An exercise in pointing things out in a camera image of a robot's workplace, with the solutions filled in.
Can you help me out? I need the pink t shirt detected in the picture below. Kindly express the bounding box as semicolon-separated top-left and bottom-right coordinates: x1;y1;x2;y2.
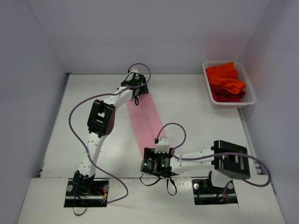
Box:
126;93;167;158

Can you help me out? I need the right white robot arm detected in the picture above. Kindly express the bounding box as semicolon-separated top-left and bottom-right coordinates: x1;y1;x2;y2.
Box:
140;140;251;192

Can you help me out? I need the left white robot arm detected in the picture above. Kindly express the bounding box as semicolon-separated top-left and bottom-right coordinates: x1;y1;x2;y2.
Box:
73;69;149;196

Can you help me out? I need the dark red t shirt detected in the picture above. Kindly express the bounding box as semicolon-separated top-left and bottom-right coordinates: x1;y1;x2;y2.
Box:
212;91;246;103

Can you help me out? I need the orange t shirt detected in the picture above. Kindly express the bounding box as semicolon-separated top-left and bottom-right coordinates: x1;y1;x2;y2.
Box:
205;62;247;95

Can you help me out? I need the white plastic basket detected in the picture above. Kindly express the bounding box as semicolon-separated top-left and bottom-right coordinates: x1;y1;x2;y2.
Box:
202;61;256;108

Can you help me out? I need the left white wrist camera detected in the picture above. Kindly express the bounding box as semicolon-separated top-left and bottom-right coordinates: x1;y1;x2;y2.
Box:
128;69;138;74

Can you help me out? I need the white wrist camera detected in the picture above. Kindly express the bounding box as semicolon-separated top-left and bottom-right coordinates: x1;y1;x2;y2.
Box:
128;69;138;74
155;137;170;154

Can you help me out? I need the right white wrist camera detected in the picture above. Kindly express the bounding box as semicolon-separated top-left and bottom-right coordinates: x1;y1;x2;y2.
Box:
155;137;170;154

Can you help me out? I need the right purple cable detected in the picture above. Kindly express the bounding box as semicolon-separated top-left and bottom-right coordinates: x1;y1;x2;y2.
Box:
154;122;272;199

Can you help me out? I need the purple cable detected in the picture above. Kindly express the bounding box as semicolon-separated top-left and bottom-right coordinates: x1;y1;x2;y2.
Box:
154;122;272;199
69;63;151;203

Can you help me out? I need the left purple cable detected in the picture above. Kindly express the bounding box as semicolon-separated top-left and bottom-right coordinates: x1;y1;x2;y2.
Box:
69;63;151;203

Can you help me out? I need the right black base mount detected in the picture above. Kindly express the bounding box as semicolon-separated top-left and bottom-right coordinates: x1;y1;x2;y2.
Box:
192;178;238;205

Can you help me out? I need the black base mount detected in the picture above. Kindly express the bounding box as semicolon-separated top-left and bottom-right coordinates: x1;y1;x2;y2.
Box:
64;179;109;208
192;178;238;205

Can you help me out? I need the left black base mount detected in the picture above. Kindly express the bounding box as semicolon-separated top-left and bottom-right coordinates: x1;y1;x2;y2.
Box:
64;179;109;208

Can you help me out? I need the thin black cable loop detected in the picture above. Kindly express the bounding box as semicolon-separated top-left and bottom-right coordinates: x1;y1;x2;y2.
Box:
72;194;87;216

